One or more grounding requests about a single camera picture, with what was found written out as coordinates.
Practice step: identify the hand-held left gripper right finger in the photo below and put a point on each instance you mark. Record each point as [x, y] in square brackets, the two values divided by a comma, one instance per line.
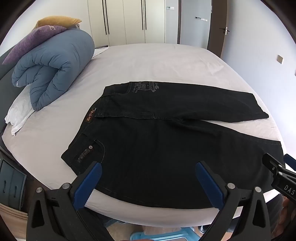
[209, 183]

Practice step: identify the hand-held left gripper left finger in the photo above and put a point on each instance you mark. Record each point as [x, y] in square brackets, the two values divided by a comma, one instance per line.
[91, 179]

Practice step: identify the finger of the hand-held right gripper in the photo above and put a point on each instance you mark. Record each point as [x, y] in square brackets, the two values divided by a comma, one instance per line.
[290, 161]
[272, 162]

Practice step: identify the black pants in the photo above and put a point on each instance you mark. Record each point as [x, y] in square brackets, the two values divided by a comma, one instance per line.
[150, 150]

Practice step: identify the person's right hand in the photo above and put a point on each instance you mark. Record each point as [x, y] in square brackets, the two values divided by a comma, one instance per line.
[291, 217]

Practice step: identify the dark shoe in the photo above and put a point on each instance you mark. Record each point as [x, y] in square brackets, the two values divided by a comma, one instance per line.
[204, 229]

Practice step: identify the blue plastic stool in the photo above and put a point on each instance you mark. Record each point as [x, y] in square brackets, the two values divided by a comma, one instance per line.
[161, 236]

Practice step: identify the dark nightstand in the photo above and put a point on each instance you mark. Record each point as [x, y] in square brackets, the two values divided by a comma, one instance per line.
[12, 183]

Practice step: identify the white pillow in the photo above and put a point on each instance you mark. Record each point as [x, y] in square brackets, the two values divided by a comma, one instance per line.
[18, 113]

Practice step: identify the blue folded duvet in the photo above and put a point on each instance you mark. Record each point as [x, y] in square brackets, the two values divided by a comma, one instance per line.
[53, 64]

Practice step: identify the white bed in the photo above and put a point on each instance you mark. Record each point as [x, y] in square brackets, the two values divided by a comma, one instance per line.
[161, 64]

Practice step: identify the grey headboard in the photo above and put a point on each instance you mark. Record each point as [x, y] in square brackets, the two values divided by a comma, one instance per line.
[4, 69]

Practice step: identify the purple pillow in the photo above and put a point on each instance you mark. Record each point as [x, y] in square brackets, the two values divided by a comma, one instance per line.
[30, 41]

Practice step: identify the brown door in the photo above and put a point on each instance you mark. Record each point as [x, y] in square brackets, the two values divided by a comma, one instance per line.
[217, 14]

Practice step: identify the yellow pillow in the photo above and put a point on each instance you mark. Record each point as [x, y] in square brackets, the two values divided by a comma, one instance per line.
[57, 21]

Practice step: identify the white wardrobe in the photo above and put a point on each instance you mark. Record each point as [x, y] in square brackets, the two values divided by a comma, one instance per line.
[127, 20]

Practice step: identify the wall switch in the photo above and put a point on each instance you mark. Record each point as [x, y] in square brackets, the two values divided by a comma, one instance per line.
[280, 59]

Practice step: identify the wall thermostat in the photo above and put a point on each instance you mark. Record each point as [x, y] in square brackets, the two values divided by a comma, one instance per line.
[200, 19]

